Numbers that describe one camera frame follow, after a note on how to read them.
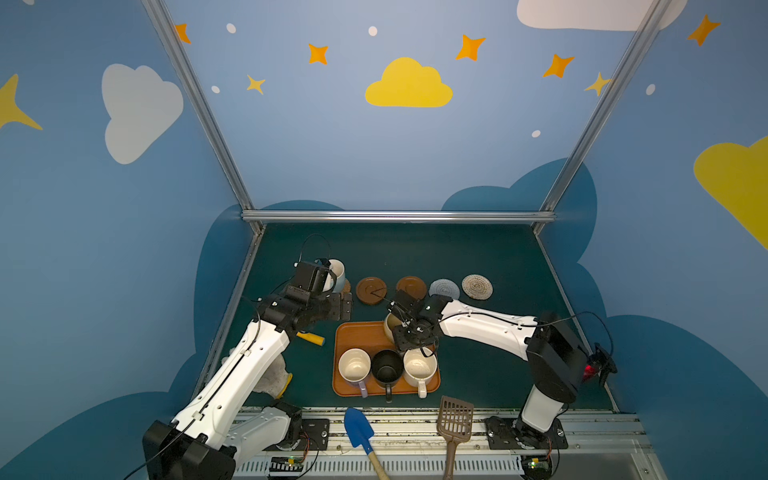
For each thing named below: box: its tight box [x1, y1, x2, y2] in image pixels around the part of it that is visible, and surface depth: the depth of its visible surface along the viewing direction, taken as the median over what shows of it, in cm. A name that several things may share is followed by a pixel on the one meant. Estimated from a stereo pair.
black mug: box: [371, 349, 404, 404], surface depth 80 cm
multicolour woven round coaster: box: [461, 274, 493, 300], surface depth 106 cm
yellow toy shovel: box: [296, 332, 325, 346], surface depth 91 cm
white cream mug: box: [403, 347, 438, 399], surface depth 77 cm
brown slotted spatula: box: [437, 396, 474, 480], surface depth 76 cm
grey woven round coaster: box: [428, 278, 460, 300], surface depth 106 cm
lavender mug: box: [338, 348, 372, 398], surface depth 81 cm
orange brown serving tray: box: [332, 322, 441, 402], surface depth 81 cm
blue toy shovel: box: [343, 408, 390, 480], surface depth 76 cm
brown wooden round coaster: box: [396, 276, 427, 299], surface depth 106 cm
